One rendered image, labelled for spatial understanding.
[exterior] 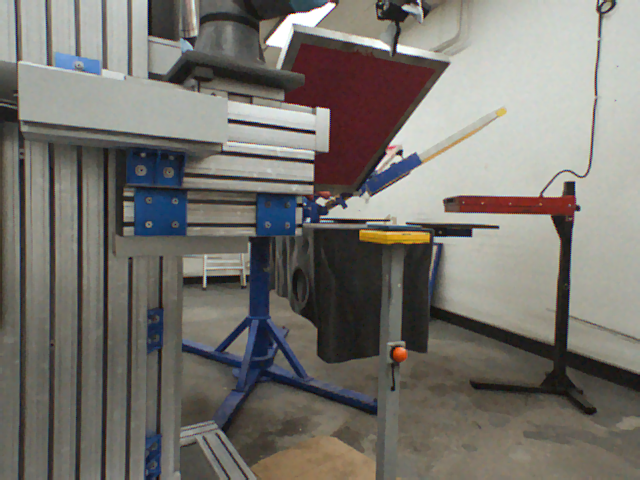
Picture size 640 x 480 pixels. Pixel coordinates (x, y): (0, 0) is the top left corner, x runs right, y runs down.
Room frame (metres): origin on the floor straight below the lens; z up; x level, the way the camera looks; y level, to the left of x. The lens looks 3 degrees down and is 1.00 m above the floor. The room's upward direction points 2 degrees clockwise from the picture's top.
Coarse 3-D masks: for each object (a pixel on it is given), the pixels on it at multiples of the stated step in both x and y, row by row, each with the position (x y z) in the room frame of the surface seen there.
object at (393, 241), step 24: (360, 240) 1.12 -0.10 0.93; (384, 240) 1.02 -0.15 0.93; (408, 240) 1.04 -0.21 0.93; (384, 264) 1.10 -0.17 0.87; (384, 288) 1.09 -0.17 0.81; (384, 312) 1.09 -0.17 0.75; (384, 336) 1.09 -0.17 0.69; (384, 360) 1.08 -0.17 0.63; (384, 384) 1.08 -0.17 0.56; (384, 408) 1.08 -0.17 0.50; (384, 432) 1.08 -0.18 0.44; (384, 456) 1.07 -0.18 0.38
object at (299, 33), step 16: (288, 32) 1.35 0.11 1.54; (304, 32) 1.32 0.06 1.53; (320, 32) 1.35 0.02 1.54; (336, 32) 1.38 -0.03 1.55; (288, 48) 1.36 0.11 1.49; (336, 48) 1.39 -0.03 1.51; (352, 48) 1.41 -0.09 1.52; (368, 48) 1.42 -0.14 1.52; (384, 48) 1.44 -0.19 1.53; (400, 48) 1.47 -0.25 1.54; (416, 48) 1.51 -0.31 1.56; (288, 64) 1.41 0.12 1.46; (416, 64) 1.52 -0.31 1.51; (432, 64) 1.53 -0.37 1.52; (448, 64) 1.55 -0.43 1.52; (432, 80) 1.60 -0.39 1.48; (416, 96) 1.66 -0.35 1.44; (400, 128) 1.80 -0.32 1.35; (384, 144) 1.88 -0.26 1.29
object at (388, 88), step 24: (384, 72) 1.52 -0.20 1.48; (408, 72) 1.54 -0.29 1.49; (432, 72) 1.57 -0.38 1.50; (360, 96) 1.60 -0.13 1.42; (384, 96) 1.62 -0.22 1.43; (408, 96) 1.65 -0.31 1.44; (360, 120) 1.71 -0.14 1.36; (384, 120) 1.74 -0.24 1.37; (336, 144) 1.81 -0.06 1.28; (360, 144) 1.84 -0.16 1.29; (336, 168) 1.96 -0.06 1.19; (360, 168) 2.00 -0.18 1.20
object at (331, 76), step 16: (304, 48) 1.37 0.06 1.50; (320, 48) 1.38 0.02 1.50; (304, 64) 1.42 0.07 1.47; (320, 64) 1.43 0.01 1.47; (336, 64) 1.45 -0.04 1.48; (352, 64) 1.46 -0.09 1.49; (368, 64) 1.48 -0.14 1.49; (320, 80) 1.49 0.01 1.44; (336, 80) 1.51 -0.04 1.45; (352, 80) 1.52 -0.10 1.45; (288, 96) 1.53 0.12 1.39; (304, 96) 1.54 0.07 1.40; (320, 96) 1.56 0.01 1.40; (336, 96) 1.57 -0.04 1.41; (336, 112) 1.64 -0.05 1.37
